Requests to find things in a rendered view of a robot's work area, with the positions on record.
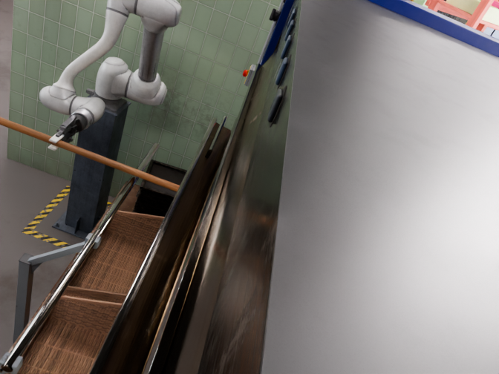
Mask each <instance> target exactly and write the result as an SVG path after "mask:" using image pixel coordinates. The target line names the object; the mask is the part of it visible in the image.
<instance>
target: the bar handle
mask: <svg viewBox="0 0 499 374"><path fill-rule="evenodd" d="M225 121H226V116H224V117H223V119H222V120H221V123H220V125H219V127H218V129H217V131H216V132H215V137H214V139H213V141H212V144H211V146H210V148H209V150H208V151H207V153H206V155H205V158H207V159H209V156H210V155H211V153H212V152H213V150H214V147H215V144H216V142H217V141H218V138H219V135H220V133H221V130H222V128H223V126H224V123H225Z"/></svg>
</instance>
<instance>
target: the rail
mask: <svg viewBox="0 0 499 374"><path fill-rule="evenodd" d="M216 122H217V118H215V117H213V119H212V121H211V123H210V125H209V127H208V129H207V131H206V133H205V135H204V137H203V140H202V142H201V144H200V146H199V148H198V150H197V152H196V154H195V156H194V158H193V160H192V163H191V165H190V166H189V169H188V171H187V172H186V175H185V177H184V178H183V181H182V183H181V184H180V188H179V189H178V191H177V193H176V195H175V198H174V199H173V201H172V204H171V205H170V207H169V210H168V212H167V214H166V216H165V218H164V220H163V222H162V224H161V226H160V228H159V230H158V233H157V235H156V237H155V239H154V241H153V243H152V245H151V247H150V249H149V251H148V253H147V255H146V258H145V260H144V261H143V264H142V266H141V267H140V270H139V272H138V273H137V276H136V278H135V280H134V282H133V284H132V286H131V288H130V290H129V292H128V294H127V296H126V298H125V300H124V303H123V305H122V307H121V309H120V311H119V313H118V315H117V317H116V319H115V321H114V323H113V326H112V328H111V330H110V332H109V334H108V336H107V338H106V340H105V342H104V344H103V346H102V349H101V350H100V353H99V355H98V356H97V359H96V361H95V362H94V365H93V367H92V368H91V371H90V373H89V374H100V373H101V372H102V369H103V367H104V365H105V363H106V361H107V359H108V356H109V354H110V352H111V350H112V347H113V345H114V343H115V341H116V339H117V336H118V335H119V333H120V330H121V328H122V326H123V324H124V321H125V319H126V317H127V315H128V312H129V310H130V308H131V306H132V304H133V302H134V299H135V298H136V296H137V293H138V291H139V289H140V287H141V284H142V282H143V280H144V278H145V276H146V273H147V271H148V270H149V267H150V265H151V262H152V261H153V259H154V256H155V254H156V252H157V250H158V247H159V245H160V243H161V241H162V239H163V236H164V234H165V233H166V230H167V228H168V226H169V224H170V221H171V219H172V217H173V215H174V213H175V210H176V208H177V206H178V204H179V202H180V199H181V197H182V196H183V193H184V191H185V189H186V187H187V184H188V182H189V180H190V178H191V176H192V173H193V171H194V170H195V166H196V165H197V163H198V160H199V159H200V156H201V154H202V152H203V150H204V147H205V145H206V143H207V141H208V139H209V136H210V134H211V133H212V129H213V128H214V126H215V123H216Z"/></svg>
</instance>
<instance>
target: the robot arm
mask: <svg viewBox="0 0 499 374"><path fill-rule="evenodd" d="M129 13H132V14H135V15H138V16H140V18H141V21H142V23H143V26H144V27H143V39H142V45H141V51H140V63H139V69H137V70H136V71H135V72H132V71H130V70H129V69H128V65H127V64H126V63H125V62H124V61H123V60H122V59H120V58H117V57H108V58H107V59H106V60H105V61H104V62H103V63H102V64H101V66H100V69H99V70H98V73H97V80H96V88H95V90H93V89H89V88H88V89H87V90H86V93H87V94H89V95H91V97H89V98H88V97H80V96H77V95H76V90H75V89H74V78H75V77H76V75H77V74H78V73H80V72H81V71H82V70H84V69H86V68H87V67H88V66H89V65H91V64H93V63H94V62H95V61H97V60H98V59H100V58H101V57H103V56H104V55H105V54H107V52H109V50H110V49H112V47H113V46H114V45H115V44H116V42H117V40H118V38H119V36H120V34H121V31H122V29H123V27H124V25H125V23H126V21H127V19H128V16H129ZM181 13H182V7H181V6H180V4H179V3H178V2H177V1H176V0H108V2H107V7H106V14H105V29H104V33H103V35H102V38H101V39H100V40H99V41H98V42H97V43H96V44H95V45H94V46H93V47H91V48H90V49H89V50H87V51H86V52H84V53H83V54H82V55H81V56H80V57H78V58H77V59H75V60H74V61H73V62H72V63H70V64H69V66H67V67H66V69H65V70H64V71H63V73H62V75H61V76H60V78H59V81H58V82H56V83H54V84H53V86H47V87H44V88H43V89H41V91H40V93H39V99H40V101H41V103H42V104H43V105H44V106H45V107H47V108H49V109H51V110H52V111H55V112H57V113H60V114H64V115H68V116H69V117H68V118H67V119H66V120H65V121H64V122H63V123H62V124H61V125H60V126H59V128H60V129H57V130H56V131H57V132H58V133H56V134H55V135H54V136H52V137H51V138H50V139H49V141H51V142H54V143H57V142H58V141H60V140H62V141H64V142H68V143H70V142H73V140H74V139H73V138H72V136H73V135H74V134H75V133H78V132H81V131H82V130H85V129H87V128H88V127H89V126H90V125H92V124H94V123H95V122H97V121H98V120H99V119H100V118H101V117H102V115H103V114H104V113H105V109H107V110H109V111H111V112H112V113H116V112H117V110H118V109H119V108H120V107H121V106H123V105H124V104H126V103H127V100H126V99H122V97H125V98H128V99H131V100H133V101H135V102H139V103H142V104H145V105H160V104H163V101H164V99H165V97H166V93H167V88H166V86H165V84H164V83H163V82H161V80H160V76H159V74H158V73H157V69H158V64H159V60H160V52H161V49H162V44H163V37H164V32H165V31H166V30H167V29H168V27H175V26H177V25H178V23H179V22H180V17H181Z"/></svg>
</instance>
